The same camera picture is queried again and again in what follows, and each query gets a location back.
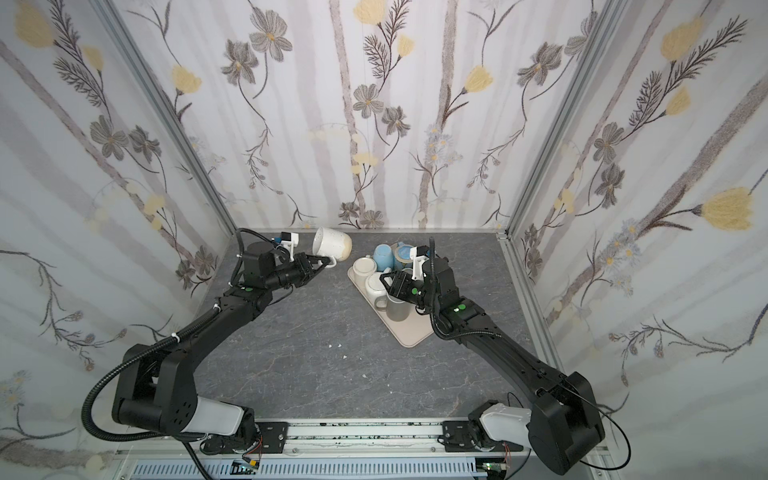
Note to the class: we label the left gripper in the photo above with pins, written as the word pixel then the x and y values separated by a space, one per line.
pixel 304 267

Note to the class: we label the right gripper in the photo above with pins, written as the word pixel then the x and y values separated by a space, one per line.
pixel 402 288

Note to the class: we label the cream yellow mug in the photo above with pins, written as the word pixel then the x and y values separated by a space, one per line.
pixel 333 244

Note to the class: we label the large grey mug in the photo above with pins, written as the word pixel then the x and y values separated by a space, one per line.
pixel 397 310

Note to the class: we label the blue butterfly mug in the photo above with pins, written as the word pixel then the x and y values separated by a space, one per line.
pixel 402 255

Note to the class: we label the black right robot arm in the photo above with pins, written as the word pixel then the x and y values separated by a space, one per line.
pixel 562 422

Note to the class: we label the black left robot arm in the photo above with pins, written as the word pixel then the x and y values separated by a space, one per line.
pixel 156 388

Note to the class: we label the white smooth mug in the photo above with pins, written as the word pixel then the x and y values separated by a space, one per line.
pixel 362 269

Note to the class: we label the white ribbed-bottom mug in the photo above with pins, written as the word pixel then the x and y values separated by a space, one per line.
pixel 376 292

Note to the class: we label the plain light blue mug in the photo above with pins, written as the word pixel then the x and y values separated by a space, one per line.
pixel 383 256

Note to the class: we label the cream plastic tray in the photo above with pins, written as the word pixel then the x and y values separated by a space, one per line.
pixel 408 333

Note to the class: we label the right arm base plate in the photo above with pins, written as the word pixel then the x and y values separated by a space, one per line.
pixel 464 436

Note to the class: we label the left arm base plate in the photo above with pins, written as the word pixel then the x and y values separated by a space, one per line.
pixel 264 437

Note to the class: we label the white vented cable duct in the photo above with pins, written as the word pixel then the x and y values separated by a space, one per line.
pixel 355 468

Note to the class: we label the aluminium mounting rail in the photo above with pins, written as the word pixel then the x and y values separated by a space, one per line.
pixel 347 438

